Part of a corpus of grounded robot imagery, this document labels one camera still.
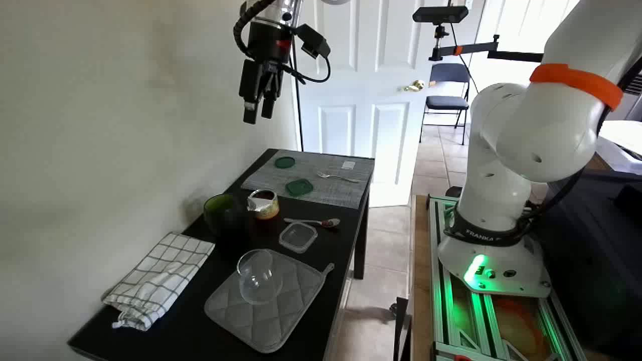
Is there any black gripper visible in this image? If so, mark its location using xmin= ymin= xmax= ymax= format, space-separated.
xmin=236 ymin=15 xmax=297 ymax=125

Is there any clear glass bowl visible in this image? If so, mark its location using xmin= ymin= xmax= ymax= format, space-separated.
xmin=234 ymin=247 xmax=284 ymax=307

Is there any thin black stand pole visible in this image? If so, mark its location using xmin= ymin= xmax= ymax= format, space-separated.
xmin=290 ymin=37 xmax=306 ymax=152

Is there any clear plastic utensil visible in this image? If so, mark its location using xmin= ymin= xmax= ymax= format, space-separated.
xmin=313 ymin=171 xmax=363 ymax=186

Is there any white panel door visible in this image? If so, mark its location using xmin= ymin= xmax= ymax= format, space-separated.
xmin=292 ymin=0 xmax=493 ymax=208

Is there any gray woven placemat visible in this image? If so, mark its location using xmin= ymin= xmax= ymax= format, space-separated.
xmin=239 ymin=151 xmax=374 ymax=211

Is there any open orange nut can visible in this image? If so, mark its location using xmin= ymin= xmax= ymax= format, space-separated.
xmin=244 ymin=186 xmax=281 ymax=222

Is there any dark green cup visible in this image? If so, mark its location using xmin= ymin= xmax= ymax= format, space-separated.
xmin=202 ymin=192 xmax=247 ymax=236

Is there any clear plastic container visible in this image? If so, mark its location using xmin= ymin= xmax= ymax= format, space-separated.
xmin=202 ymin=247 xmax=336 ymax=354
xmin=277 ymin=221 xmax=319 ymax=254

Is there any blue folding chair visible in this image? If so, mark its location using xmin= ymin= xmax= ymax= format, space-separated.
xmin=419 ymin=60 xmax=474 ymax=146

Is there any white checkered kitchen towel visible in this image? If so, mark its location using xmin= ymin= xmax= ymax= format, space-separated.
xmin=100 ymin=230 xmax=216 ymax=332

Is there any wooden board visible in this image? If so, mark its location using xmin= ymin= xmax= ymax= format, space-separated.
xmin=410 ymin=192 xmax=438 ymax=361

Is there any black table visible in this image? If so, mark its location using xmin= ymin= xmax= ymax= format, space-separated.
xmin=65 ymin=146 xmax=376 ymax=361

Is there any black floor stand leg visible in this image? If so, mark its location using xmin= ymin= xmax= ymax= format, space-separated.
xmin=388 ymin=297 xmax=411 ymax=361

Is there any black covered bench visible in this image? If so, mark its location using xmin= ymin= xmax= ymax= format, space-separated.
xmin=534 ymin=152 xmax=642 ymax=361

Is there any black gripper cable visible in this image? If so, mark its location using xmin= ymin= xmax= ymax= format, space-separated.
xmin=231 ymin=0 xmax=335 ymax=86

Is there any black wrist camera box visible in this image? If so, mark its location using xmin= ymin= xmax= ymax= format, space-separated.
xmin=292 ymin=24 xmax=333 ymax=60

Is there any brass door handle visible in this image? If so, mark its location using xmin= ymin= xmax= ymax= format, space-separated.
xmin=398 ymin=77 xmax=438 ymax=93

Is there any black stereo camera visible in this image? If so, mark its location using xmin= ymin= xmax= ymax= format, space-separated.
xmin=411 ymin=4 xmax=472 ymax=26

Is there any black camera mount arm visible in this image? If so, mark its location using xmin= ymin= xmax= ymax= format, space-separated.
xmin=428 ymin=22 xmax=546 ymax=63

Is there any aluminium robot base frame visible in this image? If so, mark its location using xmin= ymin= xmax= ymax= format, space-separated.
xmin=428 ymin=194 xmax=590 ymax=361

